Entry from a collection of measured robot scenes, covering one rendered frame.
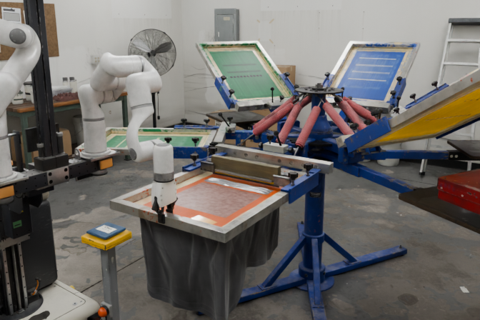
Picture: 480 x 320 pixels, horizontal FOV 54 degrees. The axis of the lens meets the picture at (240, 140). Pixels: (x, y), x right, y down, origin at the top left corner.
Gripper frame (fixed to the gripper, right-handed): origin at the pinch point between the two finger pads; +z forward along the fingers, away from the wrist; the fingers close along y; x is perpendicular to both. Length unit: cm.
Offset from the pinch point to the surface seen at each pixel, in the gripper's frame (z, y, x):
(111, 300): 28.8, 20.9, -9.9
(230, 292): 34.0, -14.9, 20.1
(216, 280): 25.5, -7.6, 18.2
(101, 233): 1.0, 22.3, -10.6
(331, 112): -23, -124, 17
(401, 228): 98, -262, 30
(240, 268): 25.1, -20.1, 21.5
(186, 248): 16.1, -8.1, 3.0
